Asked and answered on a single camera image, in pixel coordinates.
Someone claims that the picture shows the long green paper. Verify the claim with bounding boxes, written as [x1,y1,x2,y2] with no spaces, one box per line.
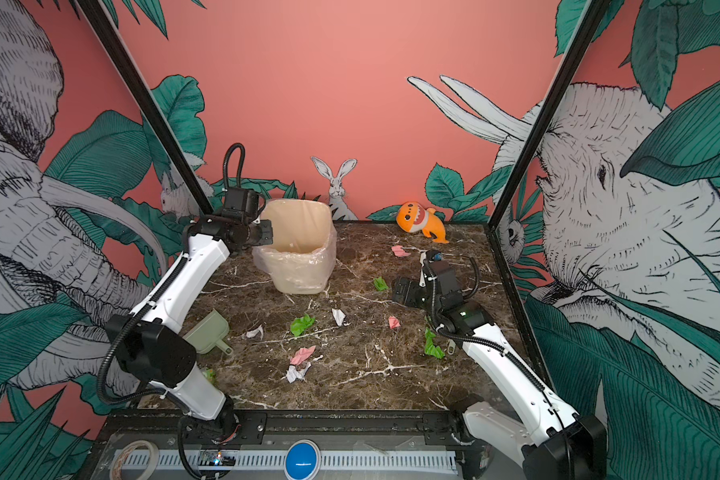
[424,327,445,359]

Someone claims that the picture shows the beige bin with plastic liner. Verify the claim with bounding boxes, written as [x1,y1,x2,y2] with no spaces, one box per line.
[252,199,337,295]

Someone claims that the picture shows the green plastic dustpan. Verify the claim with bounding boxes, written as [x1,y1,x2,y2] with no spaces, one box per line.
[183,310,233,355]

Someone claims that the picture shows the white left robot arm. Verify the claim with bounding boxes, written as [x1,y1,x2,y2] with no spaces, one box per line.
[96,187,273,444]

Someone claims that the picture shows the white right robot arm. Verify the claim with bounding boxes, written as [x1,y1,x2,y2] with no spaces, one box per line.
[393,250,607,479]

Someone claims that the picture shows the pink paper scrap far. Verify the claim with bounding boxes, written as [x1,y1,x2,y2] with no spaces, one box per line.
[391,245,410,258]

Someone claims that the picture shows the small green paper scrap centre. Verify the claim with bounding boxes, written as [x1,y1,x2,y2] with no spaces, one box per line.
[373,277,389,292]

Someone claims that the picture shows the white paper scrap left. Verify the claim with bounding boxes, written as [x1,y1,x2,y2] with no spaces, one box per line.
[245,325,264,339]

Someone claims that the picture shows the white paper scrap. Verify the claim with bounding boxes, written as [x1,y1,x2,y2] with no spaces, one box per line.
[245,325,264,339]
[331,309,346,327]

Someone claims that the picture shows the white paper scrap centre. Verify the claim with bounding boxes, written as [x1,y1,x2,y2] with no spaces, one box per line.
[331,309,346,327]

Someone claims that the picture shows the green crumpled paper left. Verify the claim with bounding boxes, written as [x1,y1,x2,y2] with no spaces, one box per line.
[290,314,316,338]

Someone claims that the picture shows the pink paper scrap front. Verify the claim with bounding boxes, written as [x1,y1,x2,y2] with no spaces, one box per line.
[290,345,316,366]

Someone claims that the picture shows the green frog toy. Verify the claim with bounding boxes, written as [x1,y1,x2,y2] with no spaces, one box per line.
[202,368,216,385]

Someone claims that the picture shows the white crumpled paper front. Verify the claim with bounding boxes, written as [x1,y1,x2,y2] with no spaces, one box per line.
[286,362,311,383]

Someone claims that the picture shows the clear tape roll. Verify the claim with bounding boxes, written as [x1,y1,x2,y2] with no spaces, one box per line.
[109,440,160,480]

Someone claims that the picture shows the black right corner frame post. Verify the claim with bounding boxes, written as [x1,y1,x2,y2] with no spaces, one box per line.
[487,0,610,233]

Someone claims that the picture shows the black corner frame post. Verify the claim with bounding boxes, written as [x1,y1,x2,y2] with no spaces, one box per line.
[487,0,610,233]
[76,0,213,215]

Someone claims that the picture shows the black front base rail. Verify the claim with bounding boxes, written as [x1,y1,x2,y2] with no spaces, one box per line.
[95,409,476,448]

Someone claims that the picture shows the black left corner frame post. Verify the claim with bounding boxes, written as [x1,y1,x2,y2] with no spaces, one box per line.
[76,0,213,215]

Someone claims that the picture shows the white slotted cable duct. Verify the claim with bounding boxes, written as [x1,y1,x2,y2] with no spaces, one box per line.
[109,448,459,476]

